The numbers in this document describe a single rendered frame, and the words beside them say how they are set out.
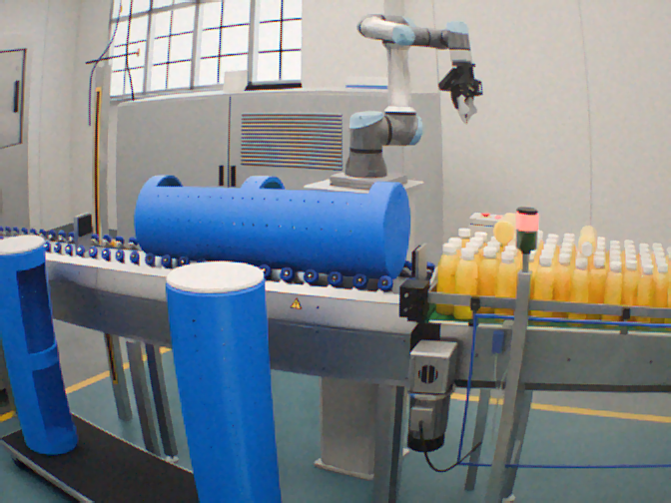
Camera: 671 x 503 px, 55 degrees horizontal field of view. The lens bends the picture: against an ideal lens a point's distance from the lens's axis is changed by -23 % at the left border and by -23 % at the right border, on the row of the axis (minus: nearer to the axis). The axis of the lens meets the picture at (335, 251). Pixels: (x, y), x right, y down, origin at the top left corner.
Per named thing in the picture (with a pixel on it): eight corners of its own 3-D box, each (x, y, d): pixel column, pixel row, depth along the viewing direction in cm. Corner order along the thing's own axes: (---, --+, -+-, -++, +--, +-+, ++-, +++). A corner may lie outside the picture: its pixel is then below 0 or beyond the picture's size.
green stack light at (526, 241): (516, 244, 193) (517, 225, 192) (538, 246, 191) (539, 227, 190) (513, 250, 188) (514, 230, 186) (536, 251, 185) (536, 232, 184)
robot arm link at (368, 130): (343, 145, 287) (343, 110, 284) (378, 144, 292) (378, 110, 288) (356, 150, 276) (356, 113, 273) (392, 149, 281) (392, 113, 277)
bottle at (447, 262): (431, 309, 229) (433, 248, 225) (452, 306, 231) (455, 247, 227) (440, 316, 223) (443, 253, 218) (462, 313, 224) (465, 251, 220)
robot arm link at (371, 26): (345, 11, 275) (401, 21, 233) (371, 13, 279) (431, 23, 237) (343, 37, 279) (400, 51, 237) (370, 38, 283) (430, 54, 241)
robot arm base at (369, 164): (353, 169, 296) (353, 143, 293) (392, 173, 290) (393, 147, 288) (336, 176, 283) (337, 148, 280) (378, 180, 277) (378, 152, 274)
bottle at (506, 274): (500, 324, 213) (505, 262, 209) (487, 317, 219) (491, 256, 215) (518, 319, 216) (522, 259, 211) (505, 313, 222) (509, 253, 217)
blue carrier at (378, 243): (176, 241, 287) (170, 166, 277) (411, 260, 256) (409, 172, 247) (138, 266, 262) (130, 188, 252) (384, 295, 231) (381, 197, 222)
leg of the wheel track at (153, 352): (170, 456, 309) (148, 326, 294) (181, 459, 307) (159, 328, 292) (164, 461, 304) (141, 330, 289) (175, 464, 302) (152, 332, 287)
